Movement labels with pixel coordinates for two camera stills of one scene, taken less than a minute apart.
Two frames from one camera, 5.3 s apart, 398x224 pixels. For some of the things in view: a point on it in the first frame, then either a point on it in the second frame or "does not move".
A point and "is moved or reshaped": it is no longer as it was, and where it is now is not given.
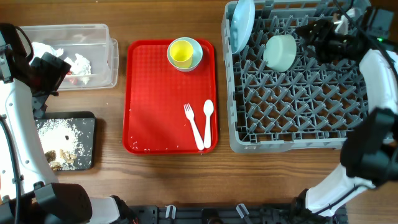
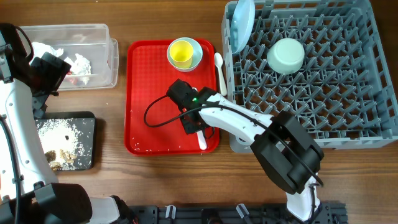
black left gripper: (56, 69) does not move
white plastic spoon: (208, 108) to (219, 61)
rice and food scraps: (60, 140) does not move
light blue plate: (242, 24) does not move
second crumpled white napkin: (81, 66) does not move
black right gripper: (327, 27) to (189, 127)
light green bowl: (279, 51) is moved or reshaped
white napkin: (40, 48) does not move
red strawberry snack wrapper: (73, 80) does not move
